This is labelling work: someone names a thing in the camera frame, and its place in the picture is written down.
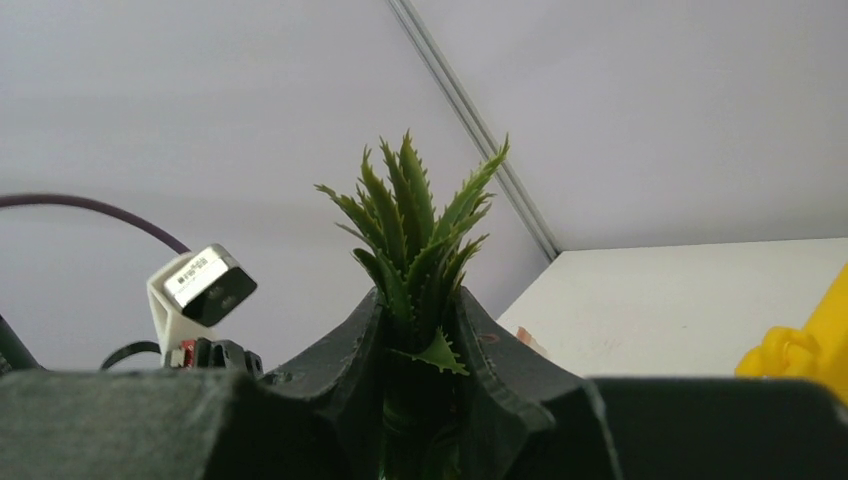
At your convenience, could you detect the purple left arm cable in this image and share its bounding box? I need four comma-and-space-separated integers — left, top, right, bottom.
0, 193, 193, 256

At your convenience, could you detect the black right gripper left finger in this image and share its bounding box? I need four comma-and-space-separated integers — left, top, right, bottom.
1, 293, 382, 479

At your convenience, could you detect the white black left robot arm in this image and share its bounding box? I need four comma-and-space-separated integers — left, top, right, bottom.
0, 317, 42, 375

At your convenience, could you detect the toy pineapple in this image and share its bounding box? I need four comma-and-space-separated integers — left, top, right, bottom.
319, 134, 510, 479

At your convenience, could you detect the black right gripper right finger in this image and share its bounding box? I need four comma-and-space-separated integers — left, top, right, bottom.
456, 291, 847, 479

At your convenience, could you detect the yellow plastic basket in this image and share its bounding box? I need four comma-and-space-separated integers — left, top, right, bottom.
734, 268, 847, 403

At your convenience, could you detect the aluminium frame rail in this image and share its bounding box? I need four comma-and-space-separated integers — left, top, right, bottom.
387, 0, 563, 262

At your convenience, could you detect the clear pink zip top bag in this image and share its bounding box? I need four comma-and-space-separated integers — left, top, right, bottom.
515, 326, 550, 359

